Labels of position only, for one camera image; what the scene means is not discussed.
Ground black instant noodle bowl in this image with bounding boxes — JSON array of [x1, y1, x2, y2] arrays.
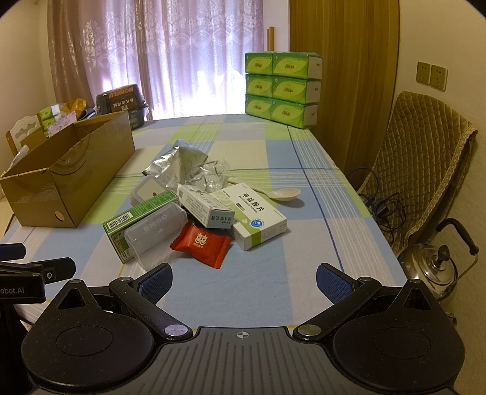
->
[[96, 84, 148, 130]]

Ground white square night light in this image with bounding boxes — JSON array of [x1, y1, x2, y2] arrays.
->
[[130, 176, 165, 207]]

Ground beige plastic spoon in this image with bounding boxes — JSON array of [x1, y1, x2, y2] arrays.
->
[[227, 177, 302, 202]]

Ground wall socket plates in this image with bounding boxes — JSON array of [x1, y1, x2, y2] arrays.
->
[[416, 61, 448, 91]]

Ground checkered tablecloth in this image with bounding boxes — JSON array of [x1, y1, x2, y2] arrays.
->
[[2, 114, 405, 328]]

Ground green spray medicine box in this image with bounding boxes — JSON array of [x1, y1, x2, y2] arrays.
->
[[102, 191, 178, 263]]

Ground small green tissue packs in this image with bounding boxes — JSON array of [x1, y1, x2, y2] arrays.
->
[[38, 104, 66, 131]]

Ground black cables on chair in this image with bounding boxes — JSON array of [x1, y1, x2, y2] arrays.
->
[[347, 167, 407, 244]]

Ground brown wooden door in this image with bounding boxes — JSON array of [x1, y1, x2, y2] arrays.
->
[[289, 1, 399, 187]]

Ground white green tablet box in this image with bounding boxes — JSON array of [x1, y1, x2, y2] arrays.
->
[[211, 184, 287, 251]]

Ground long white ointment box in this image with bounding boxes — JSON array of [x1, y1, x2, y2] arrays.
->
[[177, 184, 235, 230]]

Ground wooden wardrobe handles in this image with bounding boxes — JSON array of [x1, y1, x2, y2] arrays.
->
[[267, 26, 275, 52]]

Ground white carved chair back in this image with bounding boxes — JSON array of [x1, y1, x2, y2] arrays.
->
[[6, 114, 42, 156]]

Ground red candy packet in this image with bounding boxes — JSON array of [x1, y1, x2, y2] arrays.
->
[[170, 222, 231, 269]]

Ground yellow plastic bag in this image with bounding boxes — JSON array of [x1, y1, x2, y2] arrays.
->
[[59, 98, 87, 119]]

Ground pink sheer curtain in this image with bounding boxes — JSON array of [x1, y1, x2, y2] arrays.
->
[[47, 1, 264, 119]]

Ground brown cardboard box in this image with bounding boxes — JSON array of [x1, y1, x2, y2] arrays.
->
[[1, 111, 135, 228]]

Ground green tissue pack stack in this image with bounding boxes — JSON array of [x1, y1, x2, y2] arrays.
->
[[245, 52, 323, 128]]

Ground silver foil pouch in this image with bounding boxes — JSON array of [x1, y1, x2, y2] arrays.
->
[[142, 138, 207, 192]]

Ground clear plastic wire package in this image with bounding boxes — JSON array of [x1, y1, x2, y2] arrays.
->
[[186, 160, 230, 193]]

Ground steel kettle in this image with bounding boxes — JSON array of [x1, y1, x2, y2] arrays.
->
[[398, 218, 479, 306]]

